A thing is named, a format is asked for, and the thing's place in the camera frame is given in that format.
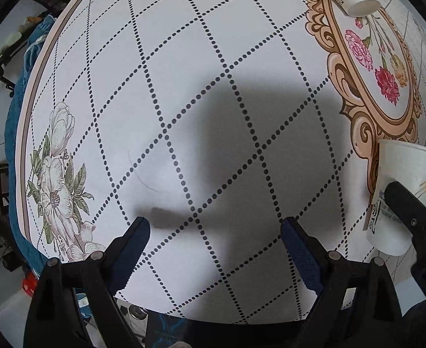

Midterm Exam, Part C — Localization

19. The black box with blue print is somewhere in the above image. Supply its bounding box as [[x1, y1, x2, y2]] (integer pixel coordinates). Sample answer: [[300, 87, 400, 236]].
[[145, 311, 194, 348]]

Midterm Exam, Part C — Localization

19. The floral dotted tablecloth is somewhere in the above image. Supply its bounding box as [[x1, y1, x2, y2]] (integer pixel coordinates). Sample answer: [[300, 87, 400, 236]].
[[15, 0, 426, 325]]

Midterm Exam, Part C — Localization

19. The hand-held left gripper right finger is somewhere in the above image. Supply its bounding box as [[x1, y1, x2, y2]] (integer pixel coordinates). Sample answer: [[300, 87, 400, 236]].
[[281, 216, 404, 348]]

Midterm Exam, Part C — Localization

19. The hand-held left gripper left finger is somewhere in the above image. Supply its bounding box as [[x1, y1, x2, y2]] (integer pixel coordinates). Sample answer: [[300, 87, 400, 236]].
[[24, 216, 151, 348]]

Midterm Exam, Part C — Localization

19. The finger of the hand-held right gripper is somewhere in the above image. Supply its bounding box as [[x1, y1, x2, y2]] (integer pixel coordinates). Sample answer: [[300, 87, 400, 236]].
[[385, 181, 426, 248]]

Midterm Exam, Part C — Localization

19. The small red object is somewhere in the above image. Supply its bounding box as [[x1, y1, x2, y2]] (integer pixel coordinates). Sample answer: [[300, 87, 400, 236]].
[[22, 275, 39, 295]]

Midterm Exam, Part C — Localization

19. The blue cloth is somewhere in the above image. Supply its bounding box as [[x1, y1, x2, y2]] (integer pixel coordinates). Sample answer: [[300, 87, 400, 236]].
[[4, 14, 59, 271]]

